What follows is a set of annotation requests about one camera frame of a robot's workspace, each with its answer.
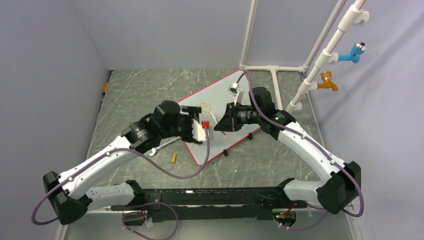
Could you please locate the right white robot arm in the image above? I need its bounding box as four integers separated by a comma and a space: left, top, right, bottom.
214, 83, 364, 217

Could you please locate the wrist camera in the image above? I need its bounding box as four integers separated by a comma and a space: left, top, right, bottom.
192, 120, 210, 142
228, 82, 244, 106

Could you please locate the orange tap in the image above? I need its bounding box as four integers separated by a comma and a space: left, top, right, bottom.
317, 71, 338, 91

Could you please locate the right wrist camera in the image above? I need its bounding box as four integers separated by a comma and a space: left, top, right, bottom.
228, 82, 244, 106

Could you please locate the white whiteboard marker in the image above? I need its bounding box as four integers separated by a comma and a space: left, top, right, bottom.
209, 111, 229, 142

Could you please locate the white floor pipe frame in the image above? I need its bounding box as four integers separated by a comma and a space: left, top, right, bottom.
239, 63, 307, 110

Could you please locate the silver combination wrench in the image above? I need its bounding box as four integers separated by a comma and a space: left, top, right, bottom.
148, 137, 181, 157

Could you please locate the blue tap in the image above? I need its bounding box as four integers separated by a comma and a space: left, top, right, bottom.
337, 41, 367, 64

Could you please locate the yellow marker cap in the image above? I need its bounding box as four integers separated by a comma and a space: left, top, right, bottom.
171, 153, 177, 164

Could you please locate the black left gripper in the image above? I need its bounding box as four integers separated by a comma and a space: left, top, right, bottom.
160, 106, 202, 142

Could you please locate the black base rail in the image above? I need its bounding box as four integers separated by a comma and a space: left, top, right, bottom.
111, 187, 307, 223

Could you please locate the white corner pipe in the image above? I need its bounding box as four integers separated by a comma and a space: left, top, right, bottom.
239, 0, 257, 69

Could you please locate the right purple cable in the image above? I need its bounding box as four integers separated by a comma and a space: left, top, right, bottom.
235, 70, 365, 232

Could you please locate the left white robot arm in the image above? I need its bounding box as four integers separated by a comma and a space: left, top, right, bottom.
42, 100, 208, 225

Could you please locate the white pipe with taps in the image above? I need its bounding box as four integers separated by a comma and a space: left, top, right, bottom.
286, 0, 370, 113

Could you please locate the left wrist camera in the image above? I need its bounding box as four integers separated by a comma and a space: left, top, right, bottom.
192, 120, 210, 142

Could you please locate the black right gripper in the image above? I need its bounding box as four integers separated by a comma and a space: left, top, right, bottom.
214, 101, 262, 132

